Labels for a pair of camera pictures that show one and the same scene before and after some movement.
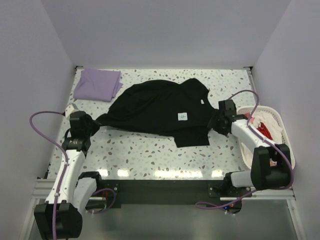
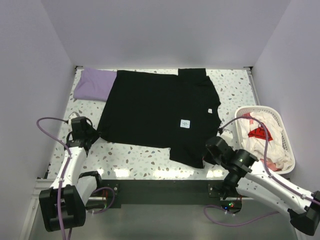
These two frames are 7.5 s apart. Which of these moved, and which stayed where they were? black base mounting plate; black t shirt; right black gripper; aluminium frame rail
Moved: right black gripper; black t shirt
Stayed: black base mounting plate; aluminium frame rail
